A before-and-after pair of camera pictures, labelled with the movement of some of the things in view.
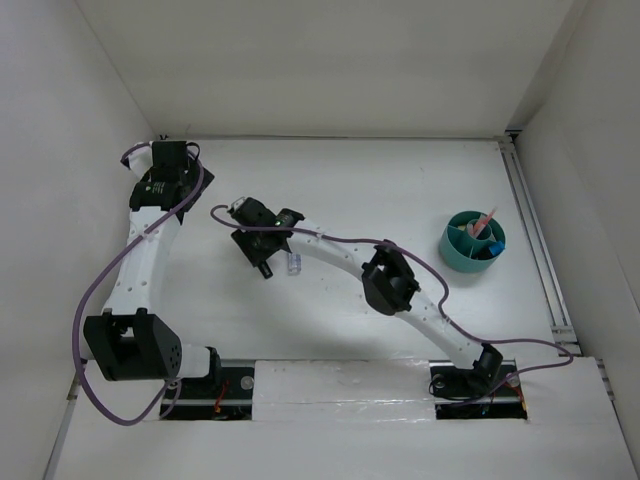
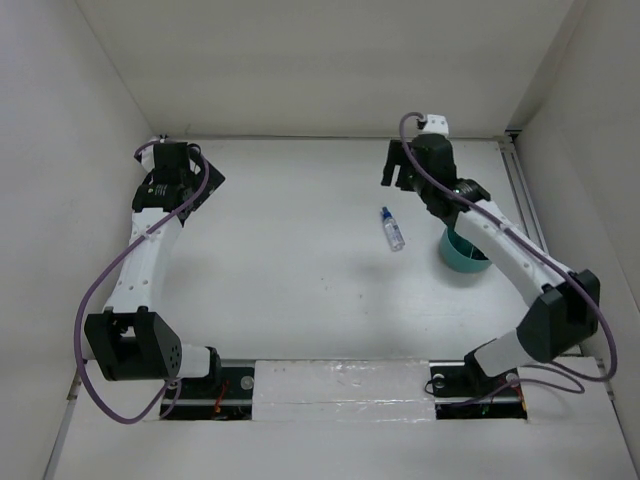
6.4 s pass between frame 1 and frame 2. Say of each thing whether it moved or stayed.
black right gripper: moved
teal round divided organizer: stayed
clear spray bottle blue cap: moved
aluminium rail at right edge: stayed
